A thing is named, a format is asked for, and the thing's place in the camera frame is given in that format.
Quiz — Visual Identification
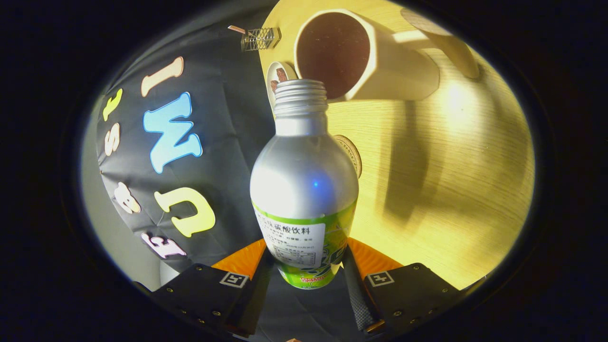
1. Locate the white round plate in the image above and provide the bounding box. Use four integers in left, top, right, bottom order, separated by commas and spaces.
266, 61, 300, 107

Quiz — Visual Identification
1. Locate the wire utensil holder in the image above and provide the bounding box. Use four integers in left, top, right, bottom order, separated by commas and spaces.
240, 27, 282, 52

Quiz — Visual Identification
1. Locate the silver green juice bottle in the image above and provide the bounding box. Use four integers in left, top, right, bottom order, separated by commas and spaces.
249, 79, 360, 290

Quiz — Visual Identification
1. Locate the round cork coaster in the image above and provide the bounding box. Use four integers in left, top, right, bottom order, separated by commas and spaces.
332, 134, 363, 180

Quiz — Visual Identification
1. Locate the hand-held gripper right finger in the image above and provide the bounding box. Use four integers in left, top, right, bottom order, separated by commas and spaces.
341, 237, 464, 337

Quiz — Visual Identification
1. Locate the beige cup with wooden handle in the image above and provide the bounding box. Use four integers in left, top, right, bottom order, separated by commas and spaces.
294, 7, 480, 102

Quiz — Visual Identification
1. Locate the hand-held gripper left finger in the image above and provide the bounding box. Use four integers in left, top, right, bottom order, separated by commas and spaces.
151, 238, 275, 339

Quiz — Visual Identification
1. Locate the black backdrop cloth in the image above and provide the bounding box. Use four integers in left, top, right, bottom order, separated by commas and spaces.
95, 9, 376, 342

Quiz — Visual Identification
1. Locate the wooden table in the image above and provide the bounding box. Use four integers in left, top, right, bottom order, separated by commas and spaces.
259, 0, 536, 291

